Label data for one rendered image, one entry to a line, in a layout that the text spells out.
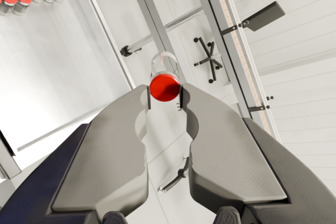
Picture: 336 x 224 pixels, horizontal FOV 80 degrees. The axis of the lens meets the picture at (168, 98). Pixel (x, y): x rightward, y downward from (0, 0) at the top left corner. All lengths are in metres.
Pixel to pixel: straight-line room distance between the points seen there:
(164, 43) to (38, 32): 0.99
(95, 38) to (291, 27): 2.82
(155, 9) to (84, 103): 1.01
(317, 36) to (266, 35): 0.57
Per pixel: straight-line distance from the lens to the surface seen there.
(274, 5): 2.47
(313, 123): 3.44
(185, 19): 1.29
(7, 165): 0.40
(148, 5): 1.42
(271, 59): 3.21
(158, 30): 1.39
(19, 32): 0.47
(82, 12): 0.55
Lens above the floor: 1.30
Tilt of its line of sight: 40 degrees down
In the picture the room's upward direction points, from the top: 75 degrees clockwise
